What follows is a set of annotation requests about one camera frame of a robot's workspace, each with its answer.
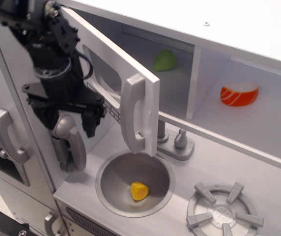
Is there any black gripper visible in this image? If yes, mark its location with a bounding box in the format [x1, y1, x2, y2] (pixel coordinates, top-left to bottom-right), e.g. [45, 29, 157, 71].
[22, 76, 106, 138]

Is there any white microwave door with handle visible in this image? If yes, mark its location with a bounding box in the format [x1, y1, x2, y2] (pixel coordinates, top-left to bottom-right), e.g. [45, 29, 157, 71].
[62, 7, 160, 156]

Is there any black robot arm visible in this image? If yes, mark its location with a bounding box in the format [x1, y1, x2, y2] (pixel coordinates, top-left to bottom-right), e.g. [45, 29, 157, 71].
[0, 0, 106, 137]

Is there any grey ice dispenser panel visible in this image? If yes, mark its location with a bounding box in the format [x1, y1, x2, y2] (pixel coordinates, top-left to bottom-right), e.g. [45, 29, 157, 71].
[0, 146, 30, 187]

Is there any round metal sink bowl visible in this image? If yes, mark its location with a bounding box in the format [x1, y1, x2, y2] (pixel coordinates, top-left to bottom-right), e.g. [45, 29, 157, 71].
[96, 150, 175, 218]

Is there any yellow toy corn piece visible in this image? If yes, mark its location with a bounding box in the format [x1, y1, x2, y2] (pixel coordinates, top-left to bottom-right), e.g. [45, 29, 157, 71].
[130, 181, 149, 201]

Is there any green toy pear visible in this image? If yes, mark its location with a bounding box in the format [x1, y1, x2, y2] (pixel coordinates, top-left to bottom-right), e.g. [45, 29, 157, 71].
[153, 50, 177, 71]

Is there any grey toy faucet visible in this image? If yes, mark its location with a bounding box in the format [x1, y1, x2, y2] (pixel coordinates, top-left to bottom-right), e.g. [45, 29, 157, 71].
[157, 120, 195, 161]

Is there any orange salmon sushi toy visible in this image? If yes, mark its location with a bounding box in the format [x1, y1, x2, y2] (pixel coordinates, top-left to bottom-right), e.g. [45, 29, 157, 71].
[220, 82, 259, 107]

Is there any grey toy stove burner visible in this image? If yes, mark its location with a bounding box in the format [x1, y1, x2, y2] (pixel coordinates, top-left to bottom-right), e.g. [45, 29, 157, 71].
[186, 182, 264, 236]

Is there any grey toy wall phone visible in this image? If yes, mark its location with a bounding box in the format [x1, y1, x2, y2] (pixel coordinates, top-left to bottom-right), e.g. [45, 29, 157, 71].
[50, 113, 86, 174]

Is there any grey fridge door handle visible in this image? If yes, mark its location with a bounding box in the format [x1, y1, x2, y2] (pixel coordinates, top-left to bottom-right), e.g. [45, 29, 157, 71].
[0, 109, 29, 165]

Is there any grey oven door handle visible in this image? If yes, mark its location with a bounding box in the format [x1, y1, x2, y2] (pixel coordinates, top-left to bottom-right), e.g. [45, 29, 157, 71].
[44, 213, 61, 236]

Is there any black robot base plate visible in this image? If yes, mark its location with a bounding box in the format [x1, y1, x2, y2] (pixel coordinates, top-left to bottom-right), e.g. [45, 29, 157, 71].
[0, 196, 30, 236]

